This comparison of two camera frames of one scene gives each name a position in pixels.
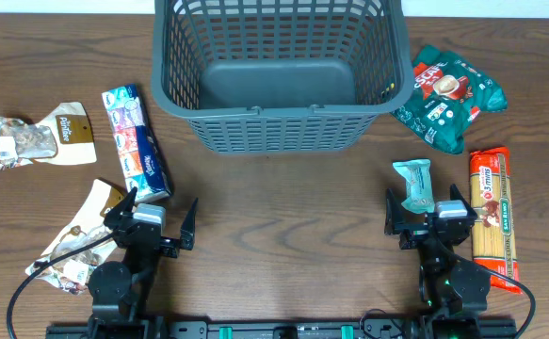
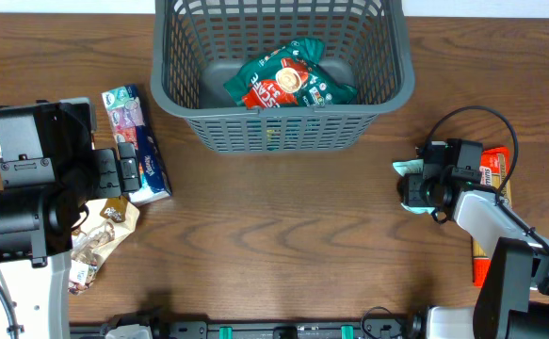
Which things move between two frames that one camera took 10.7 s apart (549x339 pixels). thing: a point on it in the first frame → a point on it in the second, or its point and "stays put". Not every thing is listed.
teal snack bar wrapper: (419, 195) stays put
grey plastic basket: (282, 76) stays put
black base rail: (393, 329) stays put
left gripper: (170, 248) → (109, 180)
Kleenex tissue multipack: (135, 146) stays put
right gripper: (418, 227) → (411, 191)
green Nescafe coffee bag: (448, 92) → (290, 75)
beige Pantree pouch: (71, 271) stays put
